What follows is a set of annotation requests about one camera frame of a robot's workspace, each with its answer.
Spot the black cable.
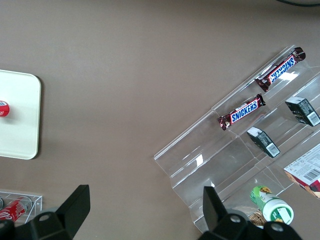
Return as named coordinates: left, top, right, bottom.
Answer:
left=274, top=0, right=320, bottom=7

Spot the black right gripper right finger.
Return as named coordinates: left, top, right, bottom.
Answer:
left=197, top=186, right=303, bottom=240

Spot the white and red carton box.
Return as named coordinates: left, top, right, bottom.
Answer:
left=283, top=144, right=320, bottom=200

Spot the clear acrylic tiered display stand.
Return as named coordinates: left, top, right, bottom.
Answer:
left=153, top=44, right=320, bottom=233

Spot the small black carton box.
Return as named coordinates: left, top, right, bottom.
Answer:
left=246, top=126, right=281, bottom=158
left=284, top=96, right=320, bottom=128

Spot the red soda can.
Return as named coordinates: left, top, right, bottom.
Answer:
left=0, top=99, right=11, bottom=118

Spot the Snickers chocolate bar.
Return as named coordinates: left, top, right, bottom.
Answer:
left=254, top=46, right=307, bottom=93
left=216, top=93, right=266, bottom=132

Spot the brown wicker basket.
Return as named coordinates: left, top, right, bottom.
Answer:
left=248, top=209, right=267, bottom=227

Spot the green white-capped bottle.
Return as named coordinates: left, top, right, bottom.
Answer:
left=249, top=185, right=295, bottom=225

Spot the clear acrylic can box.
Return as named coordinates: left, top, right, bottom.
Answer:
left=0, top=191, right=43, bottom=225

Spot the cream plastic tray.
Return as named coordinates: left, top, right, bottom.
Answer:
left=0, top=69, right=42, bottom=160

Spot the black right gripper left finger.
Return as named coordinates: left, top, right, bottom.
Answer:
left=0, top=184, right=91, bottom=240

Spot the red Coca-Cola can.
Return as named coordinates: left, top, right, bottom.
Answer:
left=0, top=196, right=32, bottom=223

